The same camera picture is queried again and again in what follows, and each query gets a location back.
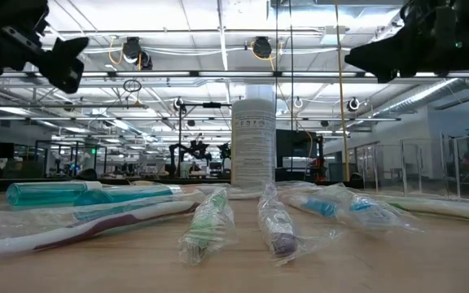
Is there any blue white toothbrush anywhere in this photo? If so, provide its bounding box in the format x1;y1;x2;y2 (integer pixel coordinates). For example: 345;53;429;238
283;182;423;234

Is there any black cabinet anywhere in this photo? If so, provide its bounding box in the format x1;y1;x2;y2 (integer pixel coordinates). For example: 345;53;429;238
274;129;325;182

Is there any purple white toothbrush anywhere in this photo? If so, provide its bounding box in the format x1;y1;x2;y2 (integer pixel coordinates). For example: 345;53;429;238
256;182;342;267

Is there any maroon white toothbrush wrapped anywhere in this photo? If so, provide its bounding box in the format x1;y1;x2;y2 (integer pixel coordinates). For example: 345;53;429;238
0;190;208;262

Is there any white wipes canister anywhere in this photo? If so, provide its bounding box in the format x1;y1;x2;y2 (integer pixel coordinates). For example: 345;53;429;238
230;83;278;190

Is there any green white toothbrush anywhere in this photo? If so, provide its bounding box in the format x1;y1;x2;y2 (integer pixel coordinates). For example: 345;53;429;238
177;186;236;267
375;194;469;226

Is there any black overhead frame beam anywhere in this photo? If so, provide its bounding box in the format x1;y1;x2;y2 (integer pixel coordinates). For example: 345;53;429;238
0;69;469;82

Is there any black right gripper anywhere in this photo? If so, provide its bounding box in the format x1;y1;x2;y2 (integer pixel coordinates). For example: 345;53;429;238
343;0;468;84

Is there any background robot station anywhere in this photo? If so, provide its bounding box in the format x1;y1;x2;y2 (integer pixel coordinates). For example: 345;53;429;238
168;101;233;178

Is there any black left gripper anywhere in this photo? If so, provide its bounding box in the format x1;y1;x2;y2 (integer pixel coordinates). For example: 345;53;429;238
0;0;90;95

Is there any black ceiling cable reel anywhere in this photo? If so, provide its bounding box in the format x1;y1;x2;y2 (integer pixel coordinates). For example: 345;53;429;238
252;36;274;60
121;36;154;71

